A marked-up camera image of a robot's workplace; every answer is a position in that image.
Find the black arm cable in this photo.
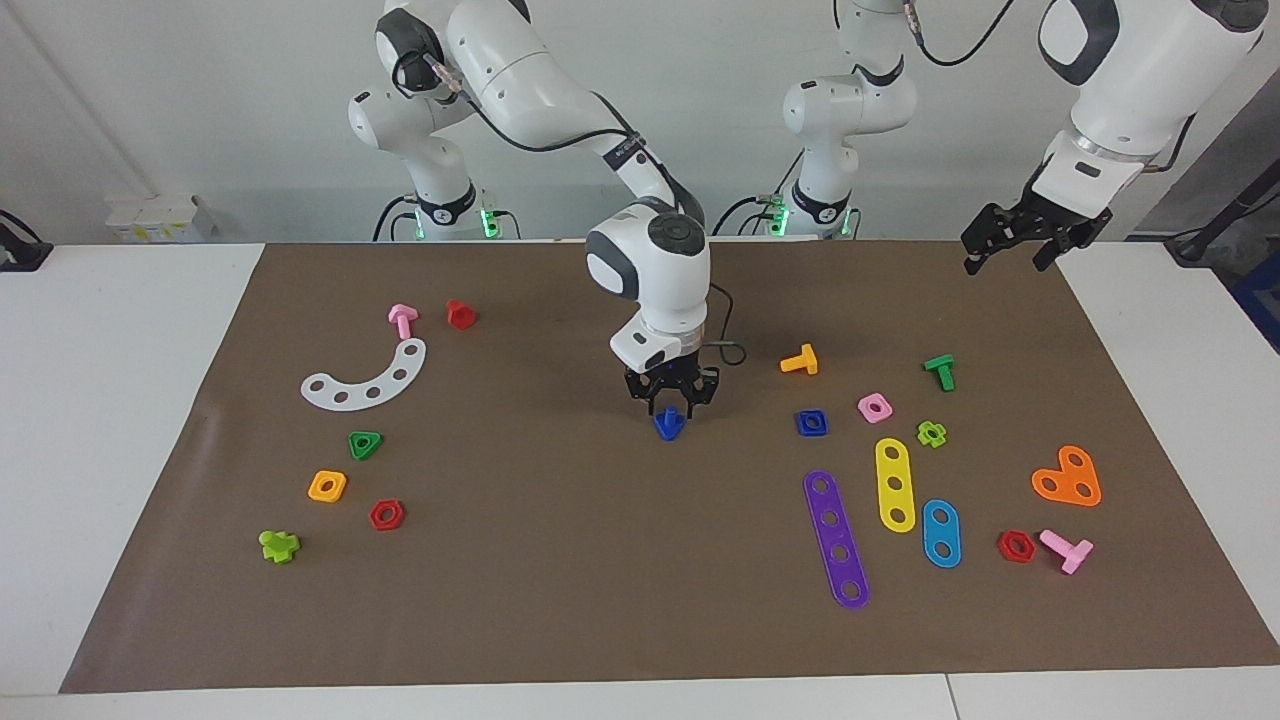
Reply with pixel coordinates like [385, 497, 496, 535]
[393, 48, 748, 366]
[903, 0, 1198, 173]

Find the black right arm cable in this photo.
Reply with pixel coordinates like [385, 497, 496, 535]
[393, 48, 748, 366]

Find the blue two-hole strip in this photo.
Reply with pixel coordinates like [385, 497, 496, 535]
[922, 499, 962, 569]

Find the black base cable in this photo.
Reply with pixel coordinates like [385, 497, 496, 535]
[712, 195, 791, 238]
[373, 195, 416, 243]

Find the orange three-hole angle plate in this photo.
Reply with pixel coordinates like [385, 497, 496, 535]
[1031, 446, 1103, 508]

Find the yellow three-hole strip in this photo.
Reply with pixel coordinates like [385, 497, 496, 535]
[875, 438, 917, 534]

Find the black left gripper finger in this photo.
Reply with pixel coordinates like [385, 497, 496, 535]
[1033, 210, 1113, 273]
[960, 203, 1029, 276]

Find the blue crate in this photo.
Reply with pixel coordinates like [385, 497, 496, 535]
[1232, 250, 1280, 351]

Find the black stand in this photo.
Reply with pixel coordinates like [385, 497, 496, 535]
[1165, 155, 1280, 266]

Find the purple four-hole strip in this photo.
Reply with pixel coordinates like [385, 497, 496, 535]
[803, 470, 871, 610]

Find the brown table mat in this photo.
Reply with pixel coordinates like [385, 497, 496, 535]
[60, 240, 1280, 694]

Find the black table clamp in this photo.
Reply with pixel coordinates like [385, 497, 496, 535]
[0, 210, 53, 273]

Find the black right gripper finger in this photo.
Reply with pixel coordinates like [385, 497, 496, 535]
[680, 366, 721, 421]
[624, 368, 669, 419]

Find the white curved five-hole strip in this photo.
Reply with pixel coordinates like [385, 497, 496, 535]
[301, 338, 428, 412]

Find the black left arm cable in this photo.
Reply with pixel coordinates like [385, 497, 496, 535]
[903, 0, 1198, 173]

